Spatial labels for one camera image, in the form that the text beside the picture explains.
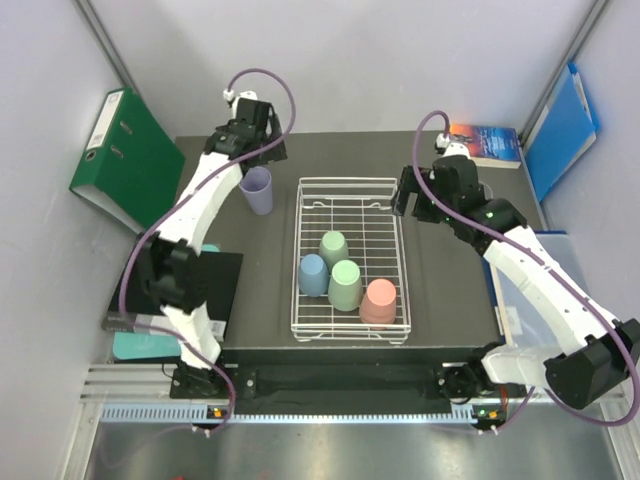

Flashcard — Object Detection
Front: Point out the blue paperback book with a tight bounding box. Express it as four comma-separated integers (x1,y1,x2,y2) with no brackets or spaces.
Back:
449,124,522,169

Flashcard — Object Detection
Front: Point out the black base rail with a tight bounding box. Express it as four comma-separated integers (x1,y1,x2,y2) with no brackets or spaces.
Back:
168,362,526,414

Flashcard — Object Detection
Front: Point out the purple cable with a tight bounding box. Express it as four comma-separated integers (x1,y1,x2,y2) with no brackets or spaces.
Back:
415,109,640,436
119,68,297,436

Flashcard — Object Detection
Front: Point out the blue folder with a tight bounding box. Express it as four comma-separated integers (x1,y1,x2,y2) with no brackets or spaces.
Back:
525,62,600,201

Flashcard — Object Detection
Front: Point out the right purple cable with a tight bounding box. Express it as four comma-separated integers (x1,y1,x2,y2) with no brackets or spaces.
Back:
415,109,640,436

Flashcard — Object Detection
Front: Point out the pink cup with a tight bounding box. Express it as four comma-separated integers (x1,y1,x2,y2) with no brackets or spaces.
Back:
359,278,397,327

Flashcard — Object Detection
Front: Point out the purple cup front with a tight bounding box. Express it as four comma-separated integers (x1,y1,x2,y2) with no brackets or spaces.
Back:
239,167,273,216

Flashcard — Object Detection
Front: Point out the green ring binder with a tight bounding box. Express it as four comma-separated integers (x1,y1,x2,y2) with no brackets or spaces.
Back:
69,87,185,233

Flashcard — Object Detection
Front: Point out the dark green cup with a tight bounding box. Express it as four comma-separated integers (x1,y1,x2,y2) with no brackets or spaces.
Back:
318,230,349,270

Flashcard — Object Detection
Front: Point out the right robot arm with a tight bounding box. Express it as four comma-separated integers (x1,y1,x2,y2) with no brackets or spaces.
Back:
391,143,639,410

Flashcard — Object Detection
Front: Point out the blue cup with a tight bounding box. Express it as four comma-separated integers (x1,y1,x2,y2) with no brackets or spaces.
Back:
298,254,329,297

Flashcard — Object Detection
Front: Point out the white wire dish rack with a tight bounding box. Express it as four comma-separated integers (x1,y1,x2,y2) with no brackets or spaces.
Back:
290,177,412,346

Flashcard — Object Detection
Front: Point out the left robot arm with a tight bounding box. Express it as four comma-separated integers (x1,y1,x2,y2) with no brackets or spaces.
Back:
135,91,287,398

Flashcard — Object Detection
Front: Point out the light green cup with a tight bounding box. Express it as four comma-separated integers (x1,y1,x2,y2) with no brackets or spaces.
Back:
328,260,363,312

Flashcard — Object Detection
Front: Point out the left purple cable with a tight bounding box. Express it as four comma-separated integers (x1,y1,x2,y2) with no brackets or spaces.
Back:
119,68,297,436

